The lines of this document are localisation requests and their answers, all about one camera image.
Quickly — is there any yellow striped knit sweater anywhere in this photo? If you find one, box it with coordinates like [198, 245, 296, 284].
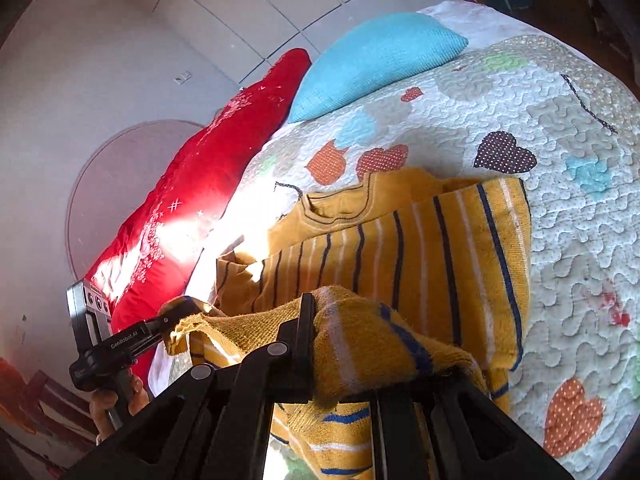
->
[165, 168, 532, 479]

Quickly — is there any person's left hand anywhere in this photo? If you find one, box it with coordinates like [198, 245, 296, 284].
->
[89, 375, 150, 444]

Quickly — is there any red floral duvet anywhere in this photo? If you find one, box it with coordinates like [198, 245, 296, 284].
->
[81, 48, 313, 386]

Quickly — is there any white round headboard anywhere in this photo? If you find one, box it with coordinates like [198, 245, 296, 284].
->
[65, 119, 202, 280]

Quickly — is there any patchwork heart quilt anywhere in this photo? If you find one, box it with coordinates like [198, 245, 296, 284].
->
[186, 36, 639, 479]

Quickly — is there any turquoise knit pillow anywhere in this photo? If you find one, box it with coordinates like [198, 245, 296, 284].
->
[288, 12, 469, 122]

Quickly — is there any white bed sheet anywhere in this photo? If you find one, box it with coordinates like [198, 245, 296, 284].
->
[420, 1, 523, 52]

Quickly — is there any white wall socket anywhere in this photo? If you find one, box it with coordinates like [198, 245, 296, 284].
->
[174, 72, 192, 86]

